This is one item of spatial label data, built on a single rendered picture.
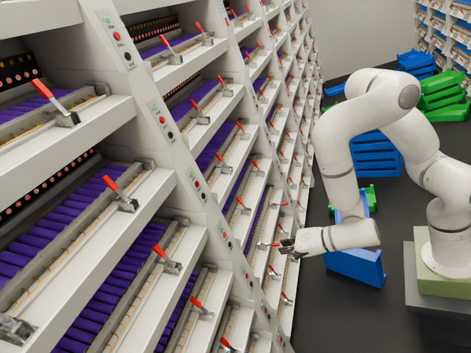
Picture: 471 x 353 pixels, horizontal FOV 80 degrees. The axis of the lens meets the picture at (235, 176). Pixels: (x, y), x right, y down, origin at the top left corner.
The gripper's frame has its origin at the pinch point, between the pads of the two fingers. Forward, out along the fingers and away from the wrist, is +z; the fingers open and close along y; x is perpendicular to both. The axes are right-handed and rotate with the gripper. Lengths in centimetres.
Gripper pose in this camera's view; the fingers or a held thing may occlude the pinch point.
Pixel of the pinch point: (285, 246)
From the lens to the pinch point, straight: 107.6
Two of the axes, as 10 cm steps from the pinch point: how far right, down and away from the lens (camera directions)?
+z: -8.1, 2.8, 5.1
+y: -2.9, 5.7, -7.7
